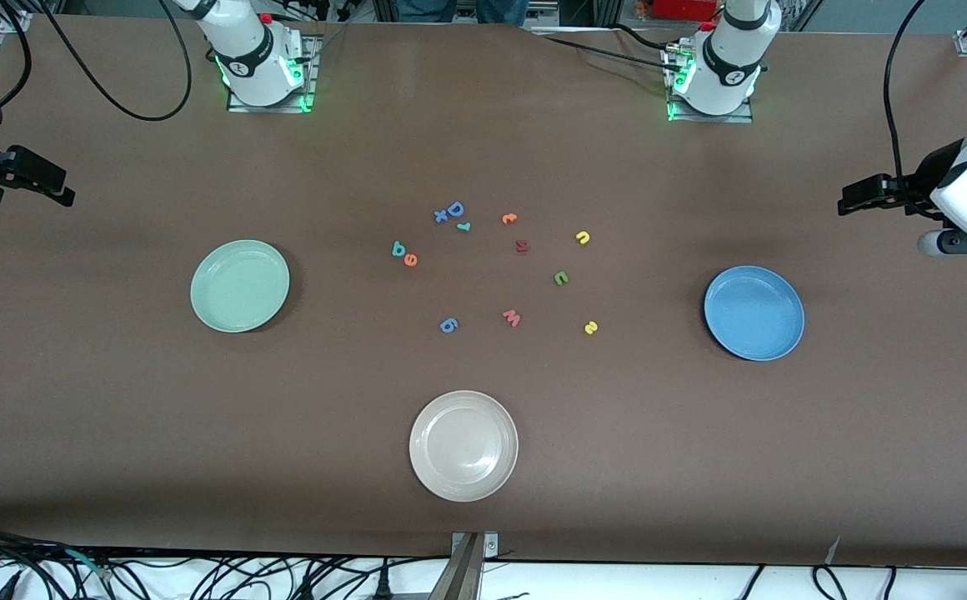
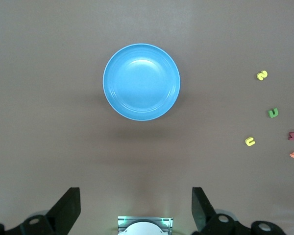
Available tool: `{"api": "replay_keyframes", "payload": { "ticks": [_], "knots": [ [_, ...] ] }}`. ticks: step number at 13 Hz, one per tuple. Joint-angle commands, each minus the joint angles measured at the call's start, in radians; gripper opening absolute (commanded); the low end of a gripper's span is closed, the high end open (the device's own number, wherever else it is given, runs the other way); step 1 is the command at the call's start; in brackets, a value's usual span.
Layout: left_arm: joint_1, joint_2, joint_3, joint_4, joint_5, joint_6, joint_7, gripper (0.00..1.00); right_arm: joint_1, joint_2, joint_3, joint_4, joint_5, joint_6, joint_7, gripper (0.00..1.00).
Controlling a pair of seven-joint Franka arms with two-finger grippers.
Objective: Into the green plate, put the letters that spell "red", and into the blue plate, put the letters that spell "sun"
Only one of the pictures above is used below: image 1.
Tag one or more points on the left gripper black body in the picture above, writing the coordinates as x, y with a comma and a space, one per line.
917, 187

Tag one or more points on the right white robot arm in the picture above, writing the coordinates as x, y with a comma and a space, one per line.
250, 50

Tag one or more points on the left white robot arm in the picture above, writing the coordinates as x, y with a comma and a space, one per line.
729, 58

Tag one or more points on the blue plate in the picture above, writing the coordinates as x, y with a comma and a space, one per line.
754, 312

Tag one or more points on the light green plate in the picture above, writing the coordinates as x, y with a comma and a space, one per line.
240, 287

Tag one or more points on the red box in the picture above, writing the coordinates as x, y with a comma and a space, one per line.
683, 8

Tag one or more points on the brown table cover sheet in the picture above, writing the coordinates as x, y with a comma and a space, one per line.
700, 467

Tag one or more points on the white paper scrap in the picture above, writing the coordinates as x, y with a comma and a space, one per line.
832, 552

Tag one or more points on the pink letter w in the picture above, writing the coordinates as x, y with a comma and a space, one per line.
512, 320

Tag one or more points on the blue letter D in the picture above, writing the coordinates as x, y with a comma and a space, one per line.
450, 211

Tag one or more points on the person in blue jeans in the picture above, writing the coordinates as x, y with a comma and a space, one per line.
425, 10

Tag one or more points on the blue letter g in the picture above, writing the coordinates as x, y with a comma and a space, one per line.
443, 326

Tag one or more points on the beige plate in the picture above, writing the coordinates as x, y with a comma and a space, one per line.
463, 446

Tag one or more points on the black power plug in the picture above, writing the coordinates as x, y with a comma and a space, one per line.
383, 587

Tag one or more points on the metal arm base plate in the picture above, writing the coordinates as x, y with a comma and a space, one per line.
734, 118
312, 83

